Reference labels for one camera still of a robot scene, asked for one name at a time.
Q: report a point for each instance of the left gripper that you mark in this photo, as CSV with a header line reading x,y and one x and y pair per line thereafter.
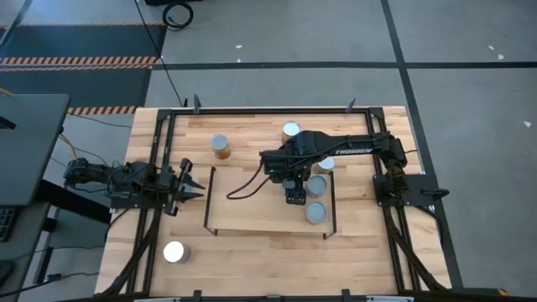
x,y
174,184

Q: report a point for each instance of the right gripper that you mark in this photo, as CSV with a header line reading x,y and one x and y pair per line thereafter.
x,y
289,165

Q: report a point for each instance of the pink label can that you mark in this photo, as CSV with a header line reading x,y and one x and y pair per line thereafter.
x,y
316,184

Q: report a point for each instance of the carrot print can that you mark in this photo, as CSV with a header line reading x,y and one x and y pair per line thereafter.
x,y
316,212

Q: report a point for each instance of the plain silver can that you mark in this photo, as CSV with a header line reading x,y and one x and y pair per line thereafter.
x,y
327,165

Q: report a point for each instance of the orange red label can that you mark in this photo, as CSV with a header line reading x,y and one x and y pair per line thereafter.
x,y
219,142

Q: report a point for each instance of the yellow tan label can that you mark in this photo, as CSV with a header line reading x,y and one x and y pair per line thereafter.
x,y
174,251

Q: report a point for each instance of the peach orange label can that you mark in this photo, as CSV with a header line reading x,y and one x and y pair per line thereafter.
x,y
290,128

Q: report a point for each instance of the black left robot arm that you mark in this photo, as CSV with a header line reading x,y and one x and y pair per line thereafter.
x,y
134,178

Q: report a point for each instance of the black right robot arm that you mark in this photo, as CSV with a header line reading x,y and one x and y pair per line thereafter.
x,y
356,147

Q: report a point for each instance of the wooden shelf with black legs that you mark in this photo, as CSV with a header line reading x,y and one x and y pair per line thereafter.
x,y
251,209

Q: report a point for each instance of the orange black hazard tape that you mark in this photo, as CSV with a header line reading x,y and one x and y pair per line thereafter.
x,y
79,60
100,110
502,291

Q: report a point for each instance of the dark floor mat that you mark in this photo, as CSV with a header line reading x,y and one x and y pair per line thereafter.
x,y
84,88

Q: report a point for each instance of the dark grey desk top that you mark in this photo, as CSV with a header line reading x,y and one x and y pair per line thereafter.
x,y
29,147

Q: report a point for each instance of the computer keyboard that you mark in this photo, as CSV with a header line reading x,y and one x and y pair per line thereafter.
x,y
6,224

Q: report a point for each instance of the black equipment base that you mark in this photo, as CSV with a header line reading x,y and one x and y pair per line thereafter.
x,y
168,2

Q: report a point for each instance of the black metal table frame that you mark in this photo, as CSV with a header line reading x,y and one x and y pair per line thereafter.
x,y
268,111

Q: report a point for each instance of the black frame clamp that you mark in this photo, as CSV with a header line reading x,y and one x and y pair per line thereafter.
x,y
196,294
345,294

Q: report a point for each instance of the black desk frame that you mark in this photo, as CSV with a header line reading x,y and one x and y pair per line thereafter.
x,y
75,201

